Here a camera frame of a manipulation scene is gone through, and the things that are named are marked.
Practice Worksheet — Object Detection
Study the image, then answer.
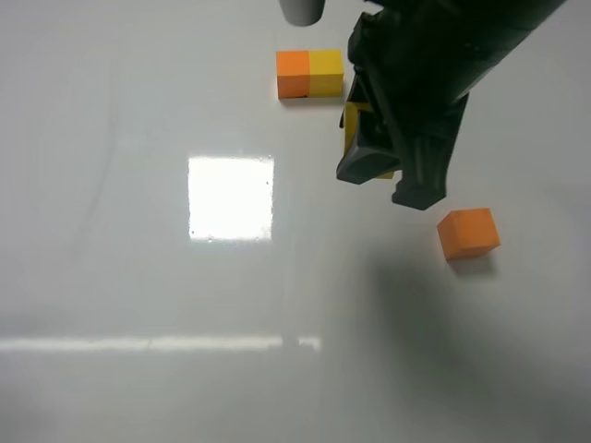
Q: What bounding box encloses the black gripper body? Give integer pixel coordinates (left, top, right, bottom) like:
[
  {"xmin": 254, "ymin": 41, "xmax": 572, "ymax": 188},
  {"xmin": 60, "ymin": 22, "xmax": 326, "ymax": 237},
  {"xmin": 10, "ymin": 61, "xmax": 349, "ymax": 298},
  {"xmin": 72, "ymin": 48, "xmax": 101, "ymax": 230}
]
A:
[{"xmin": 347, "ymin": 0, "xmax": 562, "ymax": 119}]

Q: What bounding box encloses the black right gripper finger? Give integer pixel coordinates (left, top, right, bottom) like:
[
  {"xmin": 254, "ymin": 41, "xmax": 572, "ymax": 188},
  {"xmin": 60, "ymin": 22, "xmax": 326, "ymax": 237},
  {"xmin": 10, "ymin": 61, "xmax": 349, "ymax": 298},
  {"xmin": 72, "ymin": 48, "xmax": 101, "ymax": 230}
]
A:
[{"xmin": 392, "ymin": 94, "xmax": 469, "ymax": 210}]

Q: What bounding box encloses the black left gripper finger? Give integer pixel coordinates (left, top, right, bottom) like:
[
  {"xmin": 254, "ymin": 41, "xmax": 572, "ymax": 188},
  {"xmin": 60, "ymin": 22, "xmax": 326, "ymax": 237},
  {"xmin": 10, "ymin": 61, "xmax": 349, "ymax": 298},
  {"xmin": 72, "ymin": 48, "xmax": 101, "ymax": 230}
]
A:
[{"xmin": 336, "ymin": 68, "xmax": 401, "ymax": 185}]

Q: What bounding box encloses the yellow template block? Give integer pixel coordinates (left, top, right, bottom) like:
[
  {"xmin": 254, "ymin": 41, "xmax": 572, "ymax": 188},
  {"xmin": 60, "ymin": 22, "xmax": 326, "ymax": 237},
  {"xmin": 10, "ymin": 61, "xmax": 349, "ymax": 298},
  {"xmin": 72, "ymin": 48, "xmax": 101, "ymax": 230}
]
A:
[{"xmin": 308, "ymin": 49, "xmax": 344, "ymax": 98}]

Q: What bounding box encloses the orange loose block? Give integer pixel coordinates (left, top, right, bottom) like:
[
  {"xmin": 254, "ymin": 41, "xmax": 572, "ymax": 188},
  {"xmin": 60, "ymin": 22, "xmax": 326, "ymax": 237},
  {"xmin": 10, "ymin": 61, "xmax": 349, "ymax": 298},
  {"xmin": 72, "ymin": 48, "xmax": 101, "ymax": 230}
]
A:
[{"xmin": 437, "ymin": 208, "xmax": 501, "ymax": 261}]

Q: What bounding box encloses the orange template block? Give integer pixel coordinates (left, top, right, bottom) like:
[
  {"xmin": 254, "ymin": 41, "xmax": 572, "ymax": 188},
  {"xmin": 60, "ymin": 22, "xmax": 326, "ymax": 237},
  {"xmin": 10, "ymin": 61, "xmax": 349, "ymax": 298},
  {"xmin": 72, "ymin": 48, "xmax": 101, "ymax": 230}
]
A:
[{"xmin": 276, "ymin": 51, "xmax": 310, "ymax": 100}]

